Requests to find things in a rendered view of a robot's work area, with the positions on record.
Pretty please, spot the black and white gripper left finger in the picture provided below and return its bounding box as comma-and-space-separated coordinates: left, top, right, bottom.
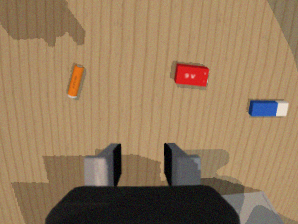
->
84, 143, 122, 186

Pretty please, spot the red nine-volt battery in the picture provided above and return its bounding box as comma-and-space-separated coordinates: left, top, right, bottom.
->
174, 63, 209, 86

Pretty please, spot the blue and white eraser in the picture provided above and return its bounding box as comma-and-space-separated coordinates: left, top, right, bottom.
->
249, 100, 289, 116

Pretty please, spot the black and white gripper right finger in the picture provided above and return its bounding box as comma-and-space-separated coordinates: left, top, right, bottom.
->
164, 143, 201, 186

